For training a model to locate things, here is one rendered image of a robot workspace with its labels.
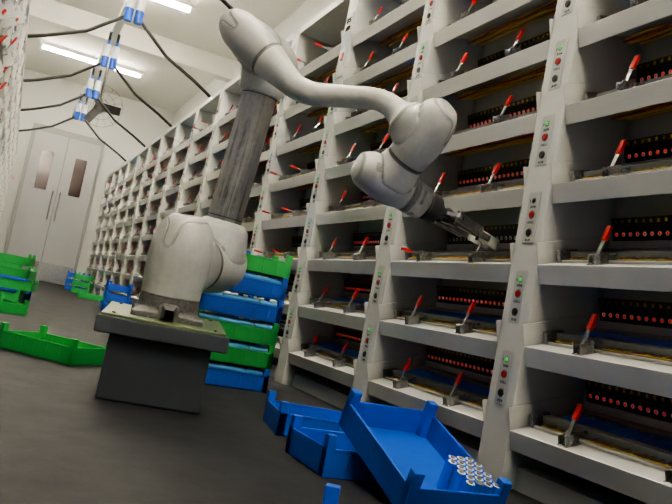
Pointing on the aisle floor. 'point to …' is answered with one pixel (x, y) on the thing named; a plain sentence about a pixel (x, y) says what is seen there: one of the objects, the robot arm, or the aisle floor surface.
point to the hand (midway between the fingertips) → (483, 239)
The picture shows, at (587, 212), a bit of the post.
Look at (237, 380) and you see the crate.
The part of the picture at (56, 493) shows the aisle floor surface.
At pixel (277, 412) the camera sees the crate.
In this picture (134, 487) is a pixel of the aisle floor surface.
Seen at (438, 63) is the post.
